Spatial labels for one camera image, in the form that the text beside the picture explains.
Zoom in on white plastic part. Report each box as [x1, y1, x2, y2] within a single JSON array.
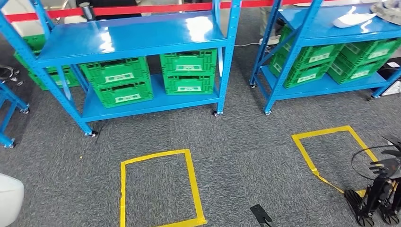
[[332, 12, 376, 29], [0, 173, 25, 227]]

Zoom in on red barrier belt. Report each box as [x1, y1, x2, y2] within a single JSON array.
[[4, 0, 330, 23]]

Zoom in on black wheeled stand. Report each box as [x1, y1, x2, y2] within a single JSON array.
[[344, 134, 401, 227]]

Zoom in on white box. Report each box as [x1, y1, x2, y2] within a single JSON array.
[[380, 79, 401, 96]]

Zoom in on wheeled chair base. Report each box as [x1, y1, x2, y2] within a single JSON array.
[[0, 64, 24, 87]]

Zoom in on grey patterned cloth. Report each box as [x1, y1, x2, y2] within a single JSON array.
[[371, 0, 401, 26]]

